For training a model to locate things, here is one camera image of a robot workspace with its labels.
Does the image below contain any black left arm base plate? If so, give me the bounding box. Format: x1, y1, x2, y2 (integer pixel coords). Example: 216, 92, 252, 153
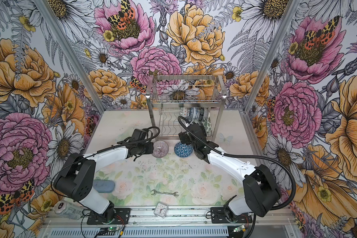
86, 208, 131, 225

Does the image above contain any pale green patterned bowl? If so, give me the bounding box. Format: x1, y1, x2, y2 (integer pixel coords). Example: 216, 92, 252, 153
179, 107, 190, 118

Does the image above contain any blue floral bowl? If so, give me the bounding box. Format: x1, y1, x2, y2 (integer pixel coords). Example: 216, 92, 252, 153
188, 107, 200, 122

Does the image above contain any black corrugated cable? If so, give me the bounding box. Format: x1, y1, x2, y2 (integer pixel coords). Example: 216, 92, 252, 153
178, 115, 297, 238
50, 126, 161, 197

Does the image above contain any green circuit board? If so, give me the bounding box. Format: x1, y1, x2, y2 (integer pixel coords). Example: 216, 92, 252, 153
233, 225, 246, 233
98, 227, 121, 236

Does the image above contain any blue geometric pattern bowl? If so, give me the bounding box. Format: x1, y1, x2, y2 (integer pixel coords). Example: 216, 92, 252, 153
174, 142, 193, 158

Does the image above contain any aluminium front rail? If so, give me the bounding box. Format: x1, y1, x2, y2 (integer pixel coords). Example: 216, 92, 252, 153
42, 206, 296, 229

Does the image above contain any right green circuit board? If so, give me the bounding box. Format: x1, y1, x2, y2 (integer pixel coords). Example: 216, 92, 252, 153
233, 225, 246, 233

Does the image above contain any right black corrugated cable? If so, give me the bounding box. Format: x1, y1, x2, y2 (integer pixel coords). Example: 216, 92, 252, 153
178, 115, 297, 238

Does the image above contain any steel open-end wrench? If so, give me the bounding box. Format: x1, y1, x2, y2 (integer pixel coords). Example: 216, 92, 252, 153
151, 189, 179, 197

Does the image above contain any left green circuit board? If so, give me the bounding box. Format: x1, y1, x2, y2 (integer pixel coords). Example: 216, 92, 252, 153
98, 227, 121, 236

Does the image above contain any pink striped bowl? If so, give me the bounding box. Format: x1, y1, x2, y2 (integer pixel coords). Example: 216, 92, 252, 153
152, 140, 169, 158

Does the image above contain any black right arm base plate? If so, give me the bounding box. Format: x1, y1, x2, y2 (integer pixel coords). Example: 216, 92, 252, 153
206, 207, 252, 224

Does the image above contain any left black corrugated cable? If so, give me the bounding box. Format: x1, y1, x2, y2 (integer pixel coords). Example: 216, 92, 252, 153
50, 126, 161, 197

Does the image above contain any green leaf pattern bowl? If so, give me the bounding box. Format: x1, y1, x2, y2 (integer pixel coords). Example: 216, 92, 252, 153
202, 119, 212, 136

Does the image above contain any silver drink can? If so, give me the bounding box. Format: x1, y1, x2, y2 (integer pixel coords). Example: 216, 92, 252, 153
53, 200, 84, 220

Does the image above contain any right aluminium corner post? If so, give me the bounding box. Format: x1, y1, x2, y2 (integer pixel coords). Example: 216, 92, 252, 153
244, 1, 300, 114

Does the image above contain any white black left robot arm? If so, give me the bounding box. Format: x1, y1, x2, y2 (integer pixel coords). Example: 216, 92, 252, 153
52, 127, 160, 224

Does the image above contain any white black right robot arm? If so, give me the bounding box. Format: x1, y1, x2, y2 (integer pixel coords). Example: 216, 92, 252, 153
178, 123, 281, 222

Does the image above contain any small white square clock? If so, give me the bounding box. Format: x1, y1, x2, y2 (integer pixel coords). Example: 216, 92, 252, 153
154, 202, 169, 219

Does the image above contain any steel two-tier dish rack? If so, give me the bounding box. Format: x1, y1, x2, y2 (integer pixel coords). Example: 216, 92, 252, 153
146, 75, 227, 141

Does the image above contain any dark grey patterned bowl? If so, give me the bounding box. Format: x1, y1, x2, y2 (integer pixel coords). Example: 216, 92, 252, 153
199, 108, 210, 121

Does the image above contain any white slotted cable duct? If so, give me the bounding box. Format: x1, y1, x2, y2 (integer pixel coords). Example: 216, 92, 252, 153
44, 226, 229, 238

